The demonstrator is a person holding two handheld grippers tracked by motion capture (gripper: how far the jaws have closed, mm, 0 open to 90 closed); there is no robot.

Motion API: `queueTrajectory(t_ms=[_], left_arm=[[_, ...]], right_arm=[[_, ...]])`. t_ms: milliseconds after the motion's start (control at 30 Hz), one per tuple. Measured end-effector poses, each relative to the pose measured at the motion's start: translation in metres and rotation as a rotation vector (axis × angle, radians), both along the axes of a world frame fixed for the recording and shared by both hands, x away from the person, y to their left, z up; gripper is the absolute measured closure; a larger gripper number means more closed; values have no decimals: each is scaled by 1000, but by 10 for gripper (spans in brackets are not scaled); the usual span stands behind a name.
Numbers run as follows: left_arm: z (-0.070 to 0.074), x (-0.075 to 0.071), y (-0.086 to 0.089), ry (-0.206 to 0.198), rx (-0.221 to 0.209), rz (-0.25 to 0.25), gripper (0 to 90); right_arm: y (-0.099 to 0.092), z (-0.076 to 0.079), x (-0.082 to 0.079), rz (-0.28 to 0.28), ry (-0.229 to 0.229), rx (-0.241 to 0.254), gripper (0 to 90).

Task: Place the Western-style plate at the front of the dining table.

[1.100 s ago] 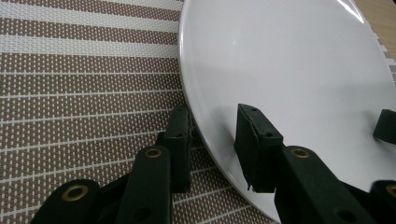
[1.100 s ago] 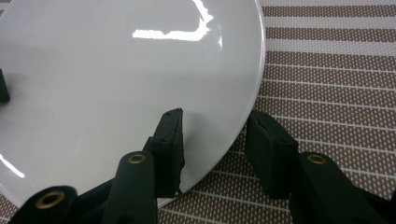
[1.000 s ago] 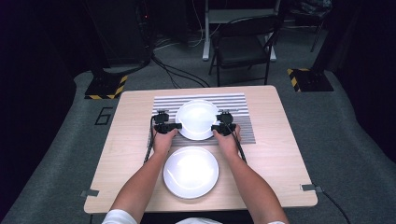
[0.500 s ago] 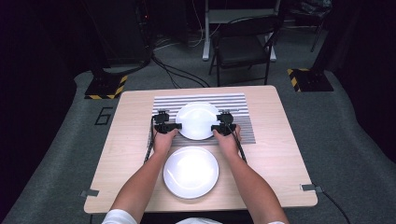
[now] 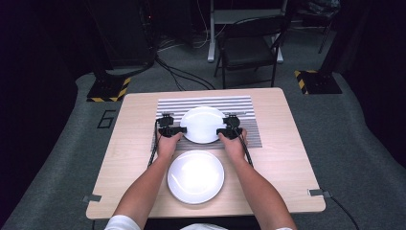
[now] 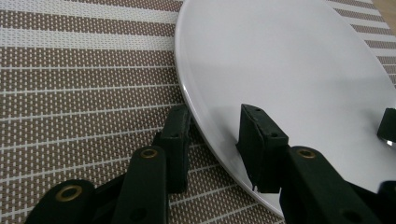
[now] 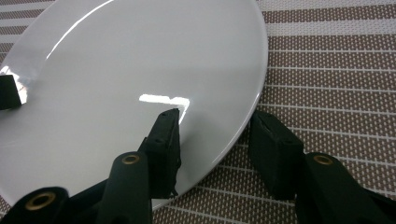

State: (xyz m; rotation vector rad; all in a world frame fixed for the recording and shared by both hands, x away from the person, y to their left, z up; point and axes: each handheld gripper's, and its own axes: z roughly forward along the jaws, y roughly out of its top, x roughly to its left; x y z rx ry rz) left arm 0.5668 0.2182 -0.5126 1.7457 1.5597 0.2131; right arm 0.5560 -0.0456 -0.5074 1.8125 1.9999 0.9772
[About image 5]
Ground black folding chair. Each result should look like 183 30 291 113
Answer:
213 14 289 90

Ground person's right hand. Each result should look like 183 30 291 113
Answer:
217 128 249 161

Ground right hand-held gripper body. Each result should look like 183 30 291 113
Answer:
222 111 247 141

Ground white desk frame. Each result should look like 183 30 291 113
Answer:
206 0 289 64

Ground person's left hand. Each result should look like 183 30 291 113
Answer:
155 131 184 160

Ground small white plate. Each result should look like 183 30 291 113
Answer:
179 105 228 145

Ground black floor cables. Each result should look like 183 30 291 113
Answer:
154 52 216 92

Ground striped grey placemat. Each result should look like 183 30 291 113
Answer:
150 95 263 151

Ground left gripper black braided cable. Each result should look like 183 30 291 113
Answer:
147 118 161 169

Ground thin black table cable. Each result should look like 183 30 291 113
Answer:
329 195 361 230

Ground black yellow striped stand base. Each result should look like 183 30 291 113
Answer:
86 76 132 104
293 69 343 96

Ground right gripper black braided cable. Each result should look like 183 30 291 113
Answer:
235 127 255 168

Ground dark chair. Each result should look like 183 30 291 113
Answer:
292 0 342 55

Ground large white plate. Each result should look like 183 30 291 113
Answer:
167 149 225 205

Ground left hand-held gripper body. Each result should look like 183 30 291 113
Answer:
156 111 176 139

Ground grey tape piece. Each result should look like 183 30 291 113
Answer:
81 194 103 204
307 188 333 198

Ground gripper black braided cable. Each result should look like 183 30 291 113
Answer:
235 127 255 168
147 118 161 169

